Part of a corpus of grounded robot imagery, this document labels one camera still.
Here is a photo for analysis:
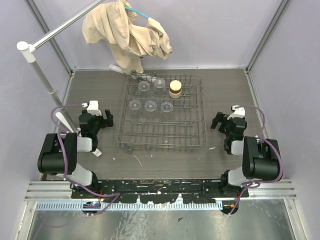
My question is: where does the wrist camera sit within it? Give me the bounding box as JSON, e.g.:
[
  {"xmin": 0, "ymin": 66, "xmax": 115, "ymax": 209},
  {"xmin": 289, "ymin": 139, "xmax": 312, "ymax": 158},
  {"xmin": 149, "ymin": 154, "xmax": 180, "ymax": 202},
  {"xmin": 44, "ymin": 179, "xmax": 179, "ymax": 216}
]
[
  {"xmin": 81, "ymin": 100, "xmax": 102, "ymax": 116},
  {"xmin": 227, "ymin": 105, "xmax": 246, "ymax": 120}
]

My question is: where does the beige brown travel cup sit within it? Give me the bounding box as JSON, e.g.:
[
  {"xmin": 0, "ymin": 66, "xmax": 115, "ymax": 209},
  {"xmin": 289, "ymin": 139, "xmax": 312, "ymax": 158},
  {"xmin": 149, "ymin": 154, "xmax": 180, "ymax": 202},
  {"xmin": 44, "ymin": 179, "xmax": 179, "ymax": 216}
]
[{"xmin": 168, "ymin": 80, "xmax": 182, "ymax": 99}]

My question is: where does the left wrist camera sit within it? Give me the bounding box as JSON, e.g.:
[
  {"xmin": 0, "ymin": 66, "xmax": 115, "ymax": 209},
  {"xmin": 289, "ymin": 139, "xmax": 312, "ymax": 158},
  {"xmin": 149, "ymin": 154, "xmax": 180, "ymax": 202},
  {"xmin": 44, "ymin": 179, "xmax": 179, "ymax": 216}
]
[{"xmin": 81, "ymin": 100, "xmax": 102, "ymax": 116}]

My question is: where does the clear cup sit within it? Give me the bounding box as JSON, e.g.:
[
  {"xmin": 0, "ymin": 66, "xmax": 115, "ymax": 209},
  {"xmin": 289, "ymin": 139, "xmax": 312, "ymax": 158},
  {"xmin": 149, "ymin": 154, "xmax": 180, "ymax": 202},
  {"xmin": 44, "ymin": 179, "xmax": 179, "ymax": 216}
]
[
  {"xmin": 128, "ymin": 99, "xmax": 143, "ymax": 120},
  {"xmin": 160, "ymin": 101, "xmax": 174, "ymax": 120},
  {"xmin": 137, "ymin": 80, "xmax": 151, "ymax": 98}
]

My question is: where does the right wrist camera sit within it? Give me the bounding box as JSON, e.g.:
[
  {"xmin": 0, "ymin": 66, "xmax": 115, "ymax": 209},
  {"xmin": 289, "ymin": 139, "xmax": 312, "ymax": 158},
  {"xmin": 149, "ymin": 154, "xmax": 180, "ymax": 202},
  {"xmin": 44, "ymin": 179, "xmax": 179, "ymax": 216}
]
[{"xmin": 227, "ymin": 105, "xmax": 246, "ymax": 120}]

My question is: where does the clear tumbler from corner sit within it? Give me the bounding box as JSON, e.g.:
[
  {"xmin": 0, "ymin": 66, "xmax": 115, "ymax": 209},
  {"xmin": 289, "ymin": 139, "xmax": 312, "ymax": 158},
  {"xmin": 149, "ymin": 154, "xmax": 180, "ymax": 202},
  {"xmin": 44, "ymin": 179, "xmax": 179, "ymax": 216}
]
[{"xmin": 153, "ymin": 78, "xmax": 166, "ymax": 95}]

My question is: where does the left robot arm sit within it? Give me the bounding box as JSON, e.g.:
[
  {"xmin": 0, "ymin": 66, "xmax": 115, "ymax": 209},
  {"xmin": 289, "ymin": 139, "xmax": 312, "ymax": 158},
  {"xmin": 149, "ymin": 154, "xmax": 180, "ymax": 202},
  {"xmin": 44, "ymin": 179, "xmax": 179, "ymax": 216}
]
[{"xmin": 37, "ymin": 109, "xmax": 114, "ymax": 198}]

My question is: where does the teal clothes hanger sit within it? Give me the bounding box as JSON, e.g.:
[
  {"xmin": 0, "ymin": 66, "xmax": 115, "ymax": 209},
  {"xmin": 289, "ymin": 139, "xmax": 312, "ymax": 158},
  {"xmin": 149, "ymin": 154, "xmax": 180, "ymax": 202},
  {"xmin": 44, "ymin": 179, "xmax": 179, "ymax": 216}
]
[{"xmin": 124, "ymin": 6, "xmax": 150, "ymax": 20}]

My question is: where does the beige cloth garment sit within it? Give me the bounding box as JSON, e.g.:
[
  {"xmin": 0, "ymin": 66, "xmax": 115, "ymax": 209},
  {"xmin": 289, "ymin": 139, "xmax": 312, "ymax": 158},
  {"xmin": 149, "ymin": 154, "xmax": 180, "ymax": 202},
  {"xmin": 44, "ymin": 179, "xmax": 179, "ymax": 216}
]
[{"xmin": 82, "ymin": 0, "xmax": 172, "ymax": 74}]

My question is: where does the grey wire dish rack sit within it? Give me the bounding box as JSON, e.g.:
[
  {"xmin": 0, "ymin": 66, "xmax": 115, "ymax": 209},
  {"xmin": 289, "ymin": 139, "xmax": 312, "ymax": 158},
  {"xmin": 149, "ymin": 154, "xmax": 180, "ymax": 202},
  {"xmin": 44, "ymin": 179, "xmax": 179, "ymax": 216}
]
[{"xmin": 118, "ymin": 72, "xmax": 206, "ymax": 153}]

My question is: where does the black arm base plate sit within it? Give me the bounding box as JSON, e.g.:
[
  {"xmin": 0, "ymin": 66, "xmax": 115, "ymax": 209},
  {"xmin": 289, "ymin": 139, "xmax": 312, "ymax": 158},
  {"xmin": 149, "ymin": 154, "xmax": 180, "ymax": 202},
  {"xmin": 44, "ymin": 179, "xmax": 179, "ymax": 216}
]
[{"xmin": 90, "ymin": 178, "xmax": 242, "ymax": 204}]

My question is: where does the grey slotted cable duct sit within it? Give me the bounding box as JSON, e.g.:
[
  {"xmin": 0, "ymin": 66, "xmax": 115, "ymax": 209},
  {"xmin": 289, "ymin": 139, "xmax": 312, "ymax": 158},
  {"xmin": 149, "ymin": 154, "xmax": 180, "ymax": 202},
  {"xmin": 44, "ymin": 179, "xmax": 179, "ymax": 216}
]
[{"xmin": 35, "ymin": 200, "xmax": 223, "ymax": 211}]

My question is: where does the aluminium frame rail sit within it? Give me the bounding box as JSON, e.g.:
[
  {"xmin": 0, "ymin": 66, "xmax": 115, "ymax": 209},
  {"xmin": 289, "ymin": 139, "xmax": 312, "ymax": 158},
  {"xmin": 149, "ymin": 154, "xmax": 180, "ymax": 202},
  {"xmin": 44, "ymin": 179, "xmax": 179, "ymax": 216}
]
[{"xmin": 24, "ymin": 179, "xmax": 297, "ymax": 201}]

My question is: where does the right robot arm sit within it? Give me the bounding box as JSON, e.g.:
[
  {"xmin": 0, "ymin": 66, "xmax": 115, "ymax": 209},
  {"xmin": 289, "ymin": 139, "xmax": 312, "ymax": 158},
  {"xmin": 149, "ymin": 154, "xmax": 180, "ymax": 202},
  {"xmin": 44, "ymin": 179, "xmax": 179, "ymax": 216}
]
[{"xmin": 210, "ymin": 110, "xmax": 284, "ymax": 197}]

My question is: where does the metal garment rail stand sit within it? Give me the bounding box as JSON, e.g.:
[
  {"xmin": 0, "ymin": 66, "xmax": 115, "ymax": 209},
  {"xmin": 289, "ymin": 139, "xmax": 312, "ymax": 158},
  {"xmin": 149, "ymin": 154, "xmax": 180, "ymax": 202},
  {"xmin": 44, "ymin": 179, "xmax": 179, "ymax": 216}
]
[{"xmin": 16, "ymin": 0, "xmax": 156, "ymax": 158}]

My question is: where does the clear tall corner glass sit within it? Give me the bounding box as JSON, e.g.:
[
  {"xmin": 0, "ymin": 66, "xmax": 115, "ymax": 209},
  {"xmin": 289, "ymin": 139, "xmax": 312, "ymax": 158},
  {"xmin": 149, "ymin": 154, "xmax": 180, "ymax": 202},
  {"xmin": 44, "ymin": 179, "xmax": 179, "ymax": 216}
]
[{"xmin": 144, "ymin": 100, "xmax": 158, "ymax": 120}]

